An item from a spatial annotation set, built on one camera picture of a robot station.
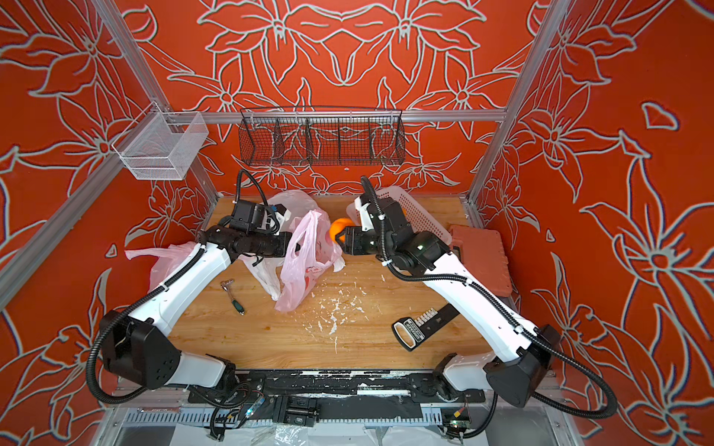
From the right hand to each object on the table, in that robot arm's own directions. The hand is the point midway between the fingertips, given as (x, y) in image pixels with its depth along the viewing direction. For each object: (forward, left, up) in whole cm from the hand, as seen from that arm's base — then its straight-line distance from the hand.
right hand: (343, 232), depth 69 cm
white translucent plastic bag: (+5, +28, -28) cm, 40 cm away
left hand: (+4, +14, -11) cm, 18 cm away
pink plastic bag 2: (-6, +8, +1) cm, 10 cm away
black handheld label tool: (-15, -19, -30) cm, 38 cm away
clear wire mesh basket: (+35, +64, +2) cm, 73 cm away
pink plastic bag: (+1, +54, -15) cm, 56 cm away
